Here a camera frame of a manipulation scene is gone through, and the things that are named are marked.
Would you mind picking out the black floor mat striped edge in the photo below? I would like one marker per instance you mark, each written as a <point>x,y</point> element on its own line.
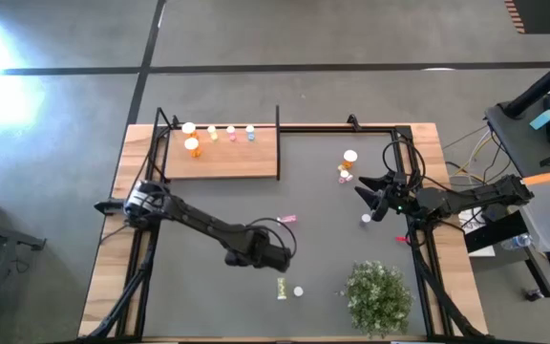
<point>542,14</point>

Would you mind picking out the dark grey side desk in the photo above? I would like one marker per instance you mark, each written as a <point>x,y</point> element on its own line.
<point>518,138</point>

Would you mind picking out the light blue pill bottle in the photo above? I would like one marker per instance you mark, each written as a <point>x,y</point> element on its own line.
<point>250,129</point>

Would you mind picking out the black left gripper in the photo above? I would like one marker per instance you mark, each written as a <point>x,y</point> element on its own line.
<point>260,251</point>

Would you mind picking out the light blue card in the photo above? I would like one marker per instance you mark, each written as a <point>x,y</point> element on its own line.
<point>543,119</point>

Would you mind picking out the black desk leg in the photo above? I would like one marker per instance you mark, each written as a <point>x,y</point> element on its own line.
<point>499,234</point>

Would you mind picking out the grey table mat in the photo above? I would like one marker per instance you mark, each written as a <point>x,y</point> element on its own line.
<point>208,296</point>

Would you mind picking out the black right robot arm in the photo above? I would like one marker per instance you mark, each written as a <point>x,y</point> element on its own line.
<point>485,196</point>

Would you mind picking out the white paper sheet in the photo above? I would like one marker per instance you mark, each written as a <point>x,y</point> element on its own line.
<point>471,224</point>

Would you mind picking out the thin black shelf end frame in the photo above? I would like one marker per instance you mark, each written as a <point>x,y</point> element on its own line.
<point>278,143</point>

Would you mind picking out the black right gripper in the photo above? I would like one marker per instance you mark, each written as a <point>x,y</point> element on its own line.
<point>411,198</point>

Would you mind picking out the small white cap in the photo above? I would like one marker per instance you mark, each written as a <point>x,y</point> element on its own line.
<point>298,291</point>

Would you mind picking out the artificial green bushy plant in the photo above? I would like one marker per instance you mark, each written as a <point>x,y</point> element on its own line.
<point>377,298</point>

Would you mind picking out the small red clip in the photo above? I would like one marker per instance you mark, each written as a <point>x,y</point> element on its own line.
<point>401,238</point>

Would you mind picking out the black table frame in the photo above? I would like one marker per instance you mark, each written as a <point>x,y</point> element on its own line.
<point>337,128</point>

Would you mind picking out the wooden shelf board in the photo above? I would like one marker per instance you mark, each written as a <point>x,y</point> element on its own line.
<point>241,160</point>

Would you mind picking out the small black box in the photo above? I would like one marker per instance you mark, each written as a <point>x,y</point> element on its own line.
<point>108,207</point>

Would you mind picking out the small pink pill bottle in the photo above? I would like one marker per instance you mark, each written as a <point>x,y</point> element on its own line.
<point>344,174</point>
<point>230,129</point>
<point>288,219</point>

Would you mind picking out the large orange pill bottle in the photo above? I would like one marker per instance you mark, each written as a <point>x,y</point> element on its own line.
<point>191,143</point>
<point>188,128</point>
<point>350,156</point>

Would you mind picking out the thick black pole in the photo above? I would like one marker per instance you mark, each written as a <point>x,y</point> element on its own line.
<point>542,83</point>

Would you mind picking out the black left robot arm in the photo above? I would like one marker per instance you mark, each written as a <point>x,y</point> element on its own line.
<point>194,222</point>

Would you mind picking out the blue bottle with red pills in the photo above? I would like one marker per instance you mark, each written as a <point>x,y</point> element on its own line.
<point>366,218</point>

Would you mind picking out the black clamp mount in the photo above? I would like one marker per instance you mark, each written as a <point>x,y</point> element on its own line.
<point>353,122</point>

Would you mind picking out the clear water bottle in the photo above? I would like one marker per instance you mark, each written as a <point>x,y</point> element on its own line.
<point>517,242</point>

